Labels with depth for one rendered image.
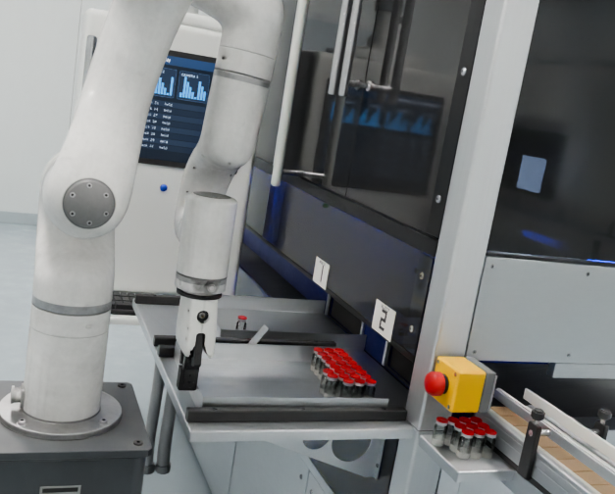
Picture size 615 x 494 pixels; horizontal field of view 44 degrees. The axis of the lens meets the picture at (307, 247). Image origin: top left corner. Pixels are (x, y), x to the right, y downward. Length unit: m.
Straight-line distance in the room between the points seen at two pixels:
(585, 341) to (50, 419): 0.94
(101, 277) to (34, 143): 5.50
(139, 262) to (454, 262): 1.11
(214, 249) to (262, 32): 0.34
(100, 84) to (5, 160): 5.55
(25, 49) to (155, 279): 4.60
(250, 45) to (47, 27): 5.49
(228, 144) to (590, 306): 0.73
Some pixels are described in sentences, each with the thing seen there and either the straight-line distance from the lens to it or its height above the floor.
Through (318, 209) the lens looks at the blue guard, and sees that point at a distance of 1.82.
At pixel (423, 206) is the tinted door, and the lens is 1.39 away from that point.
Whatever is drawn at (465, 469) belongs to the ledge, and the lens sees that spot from 1.28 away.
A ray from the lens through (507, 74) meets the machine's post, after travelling 1.28.
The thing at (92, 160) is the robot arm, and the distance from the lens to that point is 1.10.
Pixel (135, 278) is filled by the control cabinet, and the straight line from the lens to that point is 2.17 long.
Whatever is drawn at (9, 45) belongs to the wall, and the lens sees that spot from 6.62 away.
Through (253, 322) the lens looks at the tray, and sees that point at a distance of 1.78.
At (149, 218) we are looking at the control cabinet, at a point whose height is 1.02.
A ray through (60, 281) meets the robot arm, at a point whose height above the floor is 1.09.
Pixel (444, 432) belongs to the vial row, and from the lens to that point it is 1.32.
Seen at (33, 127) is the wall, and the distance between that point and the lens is 6.64.
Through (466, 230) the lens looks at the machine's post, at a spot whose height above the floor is 1.24.
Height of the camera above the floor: 1.42
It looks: 11 degrees down
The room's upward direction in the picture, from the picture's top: 9 degrees clockwise
